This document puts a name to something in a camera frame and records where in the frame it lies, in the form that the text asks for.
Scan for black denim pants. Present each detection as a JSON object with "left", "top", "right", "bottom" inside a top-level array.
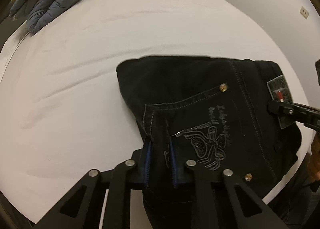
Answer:
[{"left": 116, "top": 56, "right": 302, "bottom": 228}]

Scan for white bed sheet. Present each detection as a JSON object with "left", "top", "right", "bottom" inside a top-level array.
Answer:
[{"left": 1, "top": 0, "right": 308, "bottom": 222}]

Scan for person's right hand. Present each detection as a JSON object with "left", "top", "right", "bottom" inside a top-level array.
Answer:
[{"left": 308, "top": 133, "right": 320, "bottom": 182}]

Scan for lower wall socket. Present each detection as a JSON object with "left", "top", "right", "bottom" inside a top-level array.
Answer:
[{"left": 300, "top": 6, "right": 309, "bottom": 19}]

